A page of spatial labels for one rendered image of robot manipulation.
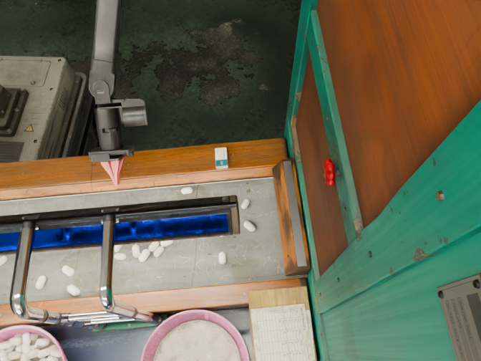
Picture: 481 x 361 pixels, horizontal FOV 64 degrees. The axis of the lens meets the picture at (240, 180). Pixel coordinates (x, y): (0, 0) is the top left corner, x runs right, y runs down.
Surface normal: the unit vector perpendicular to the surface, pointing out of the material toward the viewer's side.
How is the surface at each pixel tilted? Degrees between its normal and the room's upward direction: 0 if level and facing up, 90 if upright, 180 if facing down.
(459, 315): 90
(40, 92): 0
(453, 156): 90
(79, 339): 0
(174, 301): 0
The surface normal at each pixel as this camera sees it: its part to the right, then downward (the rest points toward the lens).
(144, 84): -0.04, -0.40
